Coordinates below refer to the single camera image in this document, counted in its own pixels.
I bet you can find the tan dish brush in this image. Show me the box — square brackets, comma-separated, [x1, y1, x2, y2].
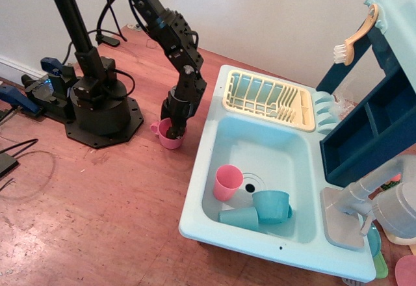
[333, 3, 379, 66]

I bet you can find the blue clamp handle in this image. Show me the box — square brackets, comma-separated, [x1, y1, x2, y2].
[1, 85, 42, 117]

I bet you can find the grey toy faucet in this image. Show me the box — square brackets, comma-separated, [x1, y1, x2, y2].
[320, 155, 415, 250]

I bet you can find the teal cup with handle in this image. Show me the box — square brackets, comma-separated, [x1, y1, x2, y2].
[252, 190, 293, 224]

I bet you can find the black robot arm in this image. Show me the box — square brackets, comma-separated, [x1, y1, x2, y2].
[54, 0, 207, 141]

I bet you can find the green plate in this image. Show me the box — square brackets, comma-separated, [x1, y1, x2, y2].
[373, 252, 389, 279]

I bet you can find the cream dish rack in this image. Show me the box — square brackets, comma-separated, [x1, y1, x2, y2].
[222, 70, 315, 132]

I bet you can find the pink plate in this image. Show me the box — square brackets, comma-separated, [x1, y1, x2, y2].
[395, 255, 416, 286]

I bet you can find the teal tumbler lying down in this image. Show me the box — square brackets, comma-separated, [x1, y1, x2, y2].
[217, 207, 259, 231]

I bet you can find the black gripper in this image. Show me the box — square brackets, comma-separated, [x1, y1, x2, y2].
[161, 71, 207, 139]

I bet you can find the black flat device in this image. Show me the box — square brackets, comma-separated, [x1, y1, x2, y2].
[0, 153, 19, 178]

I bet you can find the pink cup with handle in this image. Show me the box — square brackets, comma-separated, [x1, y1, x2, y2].
[149, 118, 187, 150]

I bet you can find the black cable loop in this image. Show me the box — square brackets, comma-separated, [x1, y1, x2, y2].
[0, 138, 56, 201]

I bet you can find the teal plate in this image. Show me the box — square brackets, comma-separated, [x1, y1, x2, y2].
[367, 224, 382, 257]

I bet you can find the black cable foot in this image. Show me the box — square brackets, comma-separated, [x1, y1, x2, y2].
[96, 34, 120, 47]

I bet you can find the light blue toy sink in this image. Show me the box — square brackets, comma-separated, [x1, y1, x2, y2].
[179, 65, 376, 282]

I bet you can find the pink tumbler cup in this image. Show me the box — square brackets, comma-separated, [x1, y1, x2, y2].
[213, 164, 244, 202]

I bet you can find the blue black clamp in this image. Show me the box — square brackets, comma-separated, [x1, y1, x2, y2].
[21, 57, 78, 123]

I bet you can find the dark blue toy shelf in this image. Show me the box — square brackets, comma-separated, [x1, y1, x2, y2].
[320, 27, 415, 187]

